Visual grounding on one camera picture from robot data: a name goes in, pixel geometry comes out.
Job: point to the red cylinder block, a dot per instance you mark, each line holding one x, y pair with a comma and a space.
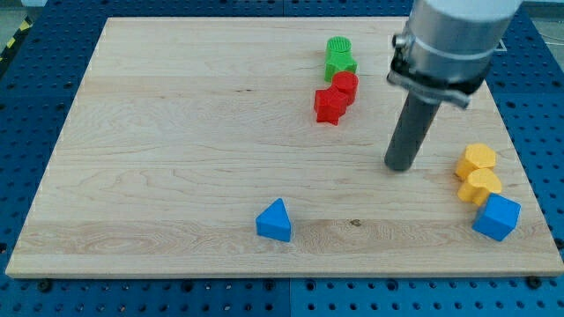
347, 83

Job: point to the red star block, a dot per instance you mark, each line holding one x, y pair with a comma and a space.
330, 104

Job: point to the green star block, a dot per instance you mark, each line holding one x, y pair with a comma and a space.
338, 63

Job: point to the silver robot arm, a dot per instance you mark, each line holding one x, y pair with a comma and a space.
443, 53

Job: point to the light wooden board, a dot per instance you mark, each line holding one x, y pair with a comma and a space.
184, 130

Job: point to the green cylinder block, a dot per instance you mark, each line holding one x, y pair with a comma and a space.
337, 45

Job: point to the yellow heart block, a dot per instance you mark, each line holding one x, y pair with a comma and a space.
478, 186

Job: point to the yellow hexagon block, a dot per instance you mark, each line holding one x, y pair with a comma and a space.
473, 157

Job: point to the blue triangle block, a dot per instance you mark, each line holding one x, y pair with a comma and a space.
274, 223

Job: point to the blue cube block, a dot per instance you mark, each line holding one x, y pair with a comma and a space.
497, 217

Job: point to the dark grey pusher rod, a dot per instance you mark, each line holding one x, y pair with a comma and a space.
412, 126

